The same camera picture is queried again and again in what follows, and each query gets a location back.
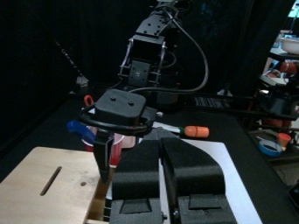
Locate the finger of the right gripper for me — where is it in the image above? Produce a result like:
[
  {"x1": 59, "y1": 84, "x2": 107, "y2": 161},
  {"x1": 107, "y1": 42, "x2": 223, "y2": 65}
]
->
[
  {"x1": 92, "y1": 129, "x2": 116, "y2": 184},
  {"x1": 144, "y1": 127, "x2": 178, "y2": 142}
]

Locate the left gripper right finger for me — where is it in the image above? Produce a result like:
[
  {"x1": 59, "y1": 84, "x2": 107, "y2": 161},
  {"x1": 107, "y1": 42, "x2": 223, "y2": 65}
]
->
[{"x1": 162, "y1": 137, "x2": 239, "y2": 224}]

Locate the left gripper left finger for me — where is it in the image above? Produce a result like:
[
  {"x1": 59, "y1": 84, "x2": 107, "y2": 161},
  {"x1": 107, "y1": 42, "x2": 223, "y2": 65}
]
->
[{"x1": 110, "y1": 138, "x2": 164, "y2": 224}]

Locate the white cutting board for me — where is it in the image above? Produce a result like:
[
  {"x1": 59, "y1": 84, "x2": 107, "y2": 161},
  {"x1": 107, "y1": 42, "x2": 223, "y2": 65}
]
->
[{"x1": 156, "y1": 137, "x2": 264, "y2": 224}]

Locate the red plastic cup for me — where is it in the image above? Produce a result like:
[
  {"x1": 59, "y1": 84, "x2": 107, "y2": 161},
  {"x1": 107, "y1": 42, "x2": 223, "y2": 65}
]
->
[{"x1": 80, "y1": 131, "x2": 138, "y2": 168}]

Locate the blue plastic utensil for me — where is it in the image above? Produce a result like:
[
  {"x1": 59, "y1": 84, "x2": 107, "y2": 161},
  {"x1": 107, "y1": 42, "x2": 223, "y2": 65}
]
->
[{"x1": 66, "y1": 119, "x2": 98, "y2": 145}]

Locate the red plastic utensil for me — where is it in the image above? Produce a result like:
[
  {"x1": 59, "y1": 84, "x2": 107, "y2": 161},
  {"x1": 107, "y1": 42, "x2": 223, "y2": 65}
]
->
[{"x1": 83, "y1": 94, "x2": 96, "y2": 110}]

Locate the wooden box with red front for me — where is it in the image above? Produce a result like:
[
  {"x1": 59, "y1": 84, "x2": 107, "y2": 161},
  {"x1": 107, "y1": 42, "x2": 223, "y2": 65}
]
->
[{"x1": 0, "y1": 145, "x2": 118, "y2": 224}]

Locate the blue tape roll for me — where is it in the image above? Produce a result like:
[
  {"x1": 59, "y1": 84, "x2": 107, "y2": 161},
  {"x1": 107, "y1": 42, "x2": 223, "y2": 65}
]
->
[{"x1": 256, "y1": 139, "x2": 285, "y2": 158}]

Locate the small orange cup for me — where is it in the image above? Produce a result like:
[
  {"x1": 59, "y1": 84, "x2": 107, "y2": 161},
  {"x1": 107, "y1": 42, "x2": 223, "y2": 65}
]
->
[{"x1": 277, "y1": 132, "x2": 294, "y2": 148}]

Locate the black storage shelf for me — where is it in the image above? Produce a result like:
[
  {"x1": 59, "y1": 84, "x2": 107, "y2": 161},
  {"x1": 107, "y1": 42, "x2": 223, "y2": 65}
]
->
[{"x1": 240, "y1": 29, "x2": 299, "y2": 160}]

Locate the round red object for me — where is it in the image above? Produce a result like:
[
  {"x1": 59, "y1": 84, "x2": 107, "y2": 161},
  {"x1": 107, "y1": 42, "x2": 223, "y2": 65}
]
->
[{"x1": 279, "y1": 59, "x2": 299, "y2": 75}]

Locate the white bowl on shelf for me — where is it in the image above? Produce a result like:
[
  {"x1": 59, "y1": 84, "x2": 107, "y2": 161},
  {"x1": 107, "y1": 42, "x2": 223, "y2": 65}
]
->
[{"x1": 279, "y1": 36, "x2": 299, "y2": 56}]

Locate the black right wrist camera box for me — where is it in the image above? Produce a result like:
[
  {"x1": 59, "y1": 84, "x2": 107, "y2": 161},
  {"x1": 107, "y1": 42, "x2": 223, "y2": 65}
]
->
[{"x1": 94, "y1": 88, "x2": 148, "y2": 130}]

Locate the toy knife with orange handle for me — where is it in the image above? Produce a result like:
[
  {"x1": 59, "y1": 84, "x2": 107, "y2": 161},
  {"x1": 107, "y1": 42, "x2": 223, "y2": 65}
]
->
[{"x1": 152, "y1": 121, "x2": 211, "y2": 139}]

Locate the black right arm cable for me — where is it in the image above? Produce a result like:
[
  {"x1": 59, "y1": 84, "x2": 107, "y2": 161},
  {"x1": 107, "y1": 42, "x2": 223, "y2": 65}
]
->
[{"x1": 79, "y1": 8, "x2": 211, "y2": 132}]

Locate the diagonal steel brace wire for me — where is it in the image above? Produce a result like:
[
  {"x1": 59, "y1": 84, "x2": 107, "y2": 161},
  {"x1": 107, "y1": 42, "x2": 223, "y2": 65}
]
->
[{"x1": 51, "y1": 38, "x2": 90, "y2": 88}]

